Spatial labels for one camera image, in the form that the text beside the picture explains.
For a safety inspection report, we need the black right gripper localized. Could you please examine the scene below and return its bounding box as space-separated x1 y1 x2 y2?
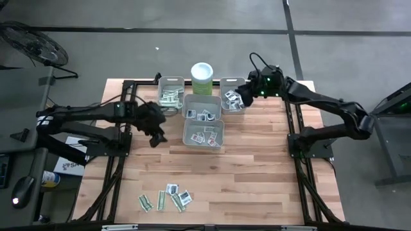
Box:
235 73 285 108

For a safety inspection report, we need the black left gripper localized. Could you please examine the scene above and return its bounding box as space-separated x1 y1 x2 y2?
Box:
134 101 168 148

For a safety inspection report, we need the white plastic storage bin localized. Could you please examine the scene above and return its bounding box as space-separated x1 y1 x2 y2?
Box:
182 94 222 122
156 76 186 116
220 76 249 116
182 117 225 151

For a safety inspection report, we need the green wipes canister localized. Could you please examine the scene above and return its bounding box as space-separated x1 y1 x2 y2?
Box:
190 62 214 96

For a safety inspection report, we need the white printed box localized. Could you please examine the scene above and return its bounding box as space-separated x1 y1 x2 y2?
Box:
53 136 89 177

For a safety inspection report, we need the black desk beam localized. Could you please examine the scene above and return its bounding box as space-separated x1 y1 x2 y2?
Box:
37 133 87 167

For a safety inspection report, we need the white drink can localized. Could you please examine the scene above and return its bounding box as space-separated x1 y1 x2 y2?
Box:
41 170 61 189

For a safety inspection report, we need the grey side desk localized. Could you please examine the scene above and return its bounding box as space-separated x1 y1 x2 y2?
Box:
0 147 49 228
0 65 54 153

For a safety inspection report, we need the black floor fan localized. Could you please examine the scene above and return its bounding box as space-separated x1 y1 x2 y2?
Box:
0 21 80 80

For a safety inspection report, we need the black computer mouse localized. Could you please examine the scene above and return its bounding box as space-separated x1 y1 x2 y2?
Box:
11 175 35 209

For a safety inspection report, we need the dark desk device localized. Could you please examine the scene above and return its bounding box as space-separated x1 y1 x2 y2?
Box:
0 153 12 190

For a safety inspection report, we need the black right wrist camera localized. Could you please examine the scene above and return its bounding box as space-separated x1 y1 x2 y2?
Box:
261 65 284 81

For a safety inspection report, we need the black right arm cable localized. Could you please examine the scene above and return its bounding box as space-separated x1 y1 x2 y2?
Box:
249 52 274 74

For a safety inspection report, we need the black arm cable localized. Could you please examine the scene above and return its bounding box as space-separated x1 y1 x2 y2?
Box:
249 52 274 74
72 94 152 112

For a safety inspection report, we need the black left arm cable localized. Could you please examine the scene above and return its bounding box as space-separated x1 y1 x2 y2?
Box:
72 94 152 112

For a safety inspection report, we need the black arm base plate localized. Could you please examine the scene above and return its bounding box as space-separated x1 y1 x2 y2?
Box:
85 133 132 158
287 131 335 160

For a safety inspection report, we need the black neighbouring station frame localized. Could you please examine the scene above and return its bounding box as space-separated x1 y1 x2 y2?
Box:
369 81 411 187

